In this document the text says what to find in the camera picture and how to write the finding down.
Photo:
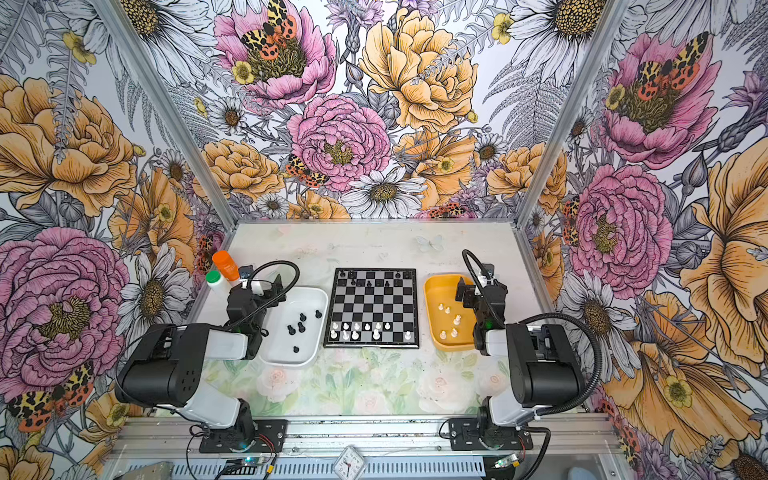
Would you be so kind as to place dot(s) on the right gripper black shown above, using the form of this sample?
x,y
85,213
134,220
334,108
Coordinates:
x,y
475,294

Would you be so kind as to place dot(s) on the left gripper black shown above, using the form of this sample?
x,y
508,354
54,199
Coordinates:
x,y
271,294

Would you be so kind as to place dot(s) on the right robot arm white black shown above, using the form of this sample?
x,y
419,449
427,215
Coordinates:
x,y
544,374

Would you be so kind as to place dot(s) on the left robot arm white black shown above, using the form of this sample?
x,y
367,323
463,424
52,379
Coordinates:
x,y
164,370

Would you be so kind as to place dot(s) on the black white chess board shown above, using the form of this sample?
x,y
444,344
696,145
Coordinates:
x,y
373,307

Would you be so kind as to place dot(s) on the white bottle green cap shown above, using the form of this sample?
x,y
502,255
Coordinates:
x,y
218,284

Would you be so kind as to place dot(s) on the yellow plastic tray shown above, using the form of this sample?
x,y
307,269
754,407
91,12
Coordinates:
x,y
451,324

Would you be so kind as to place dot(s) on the orange bottle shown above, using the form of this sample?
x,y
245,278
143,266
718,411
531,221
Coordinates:
x,y
226,265

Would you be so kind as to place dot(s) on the white plastic tray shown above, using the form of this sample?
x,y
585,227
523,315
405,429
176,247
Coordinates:
x,y
295,329

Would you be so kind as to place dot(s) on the small white clock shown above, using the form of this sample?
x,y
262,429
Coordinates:
x,y
350,464

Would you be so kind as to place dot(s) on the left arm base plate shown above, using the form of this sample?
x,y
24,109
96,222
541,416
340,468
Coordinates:
x,y
261,436

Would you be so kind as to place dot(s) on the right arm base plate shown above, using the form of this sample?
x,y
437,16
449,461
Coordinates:
x,y
472,434

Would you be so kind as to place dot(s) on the aluminium frame rail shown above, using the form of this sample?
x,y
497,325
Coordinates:
x,y
326,436

